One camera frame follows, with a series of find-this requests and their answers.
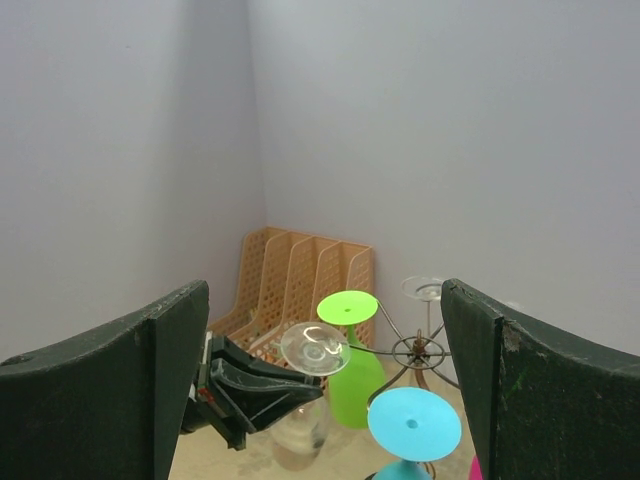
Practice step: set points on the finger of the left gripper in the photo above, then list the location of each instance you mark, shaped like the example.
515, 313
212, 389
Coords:
224, 348
257, 402

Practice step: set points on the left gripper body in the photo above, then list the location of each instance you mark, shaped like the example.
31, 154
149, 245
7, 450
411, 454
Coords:
202, 408

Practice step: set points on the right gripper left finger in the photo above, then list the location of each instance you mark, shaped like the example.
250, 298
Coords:
107, 403

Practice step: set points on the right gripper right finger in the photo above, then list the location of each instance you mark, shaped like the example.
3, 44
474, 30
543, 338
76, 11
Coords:
541, 403

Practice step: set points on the clear front wine glass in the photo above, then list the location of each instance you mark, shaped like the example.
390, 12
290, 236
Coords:
316, 351

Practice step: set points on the pink plastic wine glass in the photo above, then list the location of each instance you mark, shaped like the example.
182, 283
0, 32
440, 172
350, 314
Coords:
475, 472

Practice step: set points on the green plastic wine glass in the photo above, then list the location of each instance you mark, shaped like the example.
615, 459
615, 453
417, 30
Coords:
350, 389

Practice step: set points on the blue plastic wine glass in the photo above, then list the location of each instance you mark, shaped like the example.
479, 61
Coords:
415, 425

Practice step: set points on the clear tall flute glass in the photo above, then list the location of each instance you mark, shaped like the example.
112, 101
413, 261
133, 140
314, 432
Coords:
426, 290

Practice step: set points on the metal wine glass rack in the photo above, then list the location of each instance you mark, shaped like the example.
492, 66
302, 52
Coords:
417, 353

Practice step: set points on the peach plastic file organizer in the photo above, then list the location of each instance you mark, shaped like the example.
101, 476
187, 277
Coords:
283, 276

